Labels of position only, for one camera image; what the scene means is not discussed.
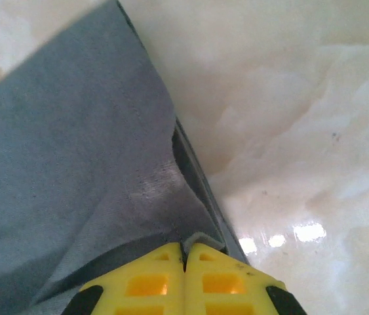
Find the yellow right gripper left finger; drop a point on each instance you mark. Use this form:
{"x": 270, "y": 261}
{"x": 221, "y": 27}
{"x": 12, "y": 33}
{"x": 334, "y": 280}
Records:
{"x": 145, "y": 288}

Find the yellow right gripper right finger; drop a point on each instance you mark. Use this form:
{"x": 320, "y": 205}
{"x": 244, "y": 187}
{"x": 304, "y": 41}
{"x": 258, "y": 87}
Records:
{"x": 226, "y": 285}

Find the grey t-shirt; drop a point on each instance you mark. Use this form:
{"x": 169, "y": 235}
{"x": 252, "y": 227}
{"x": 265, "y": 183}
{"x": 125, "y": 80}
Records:
{"x": 72, "y": 147}

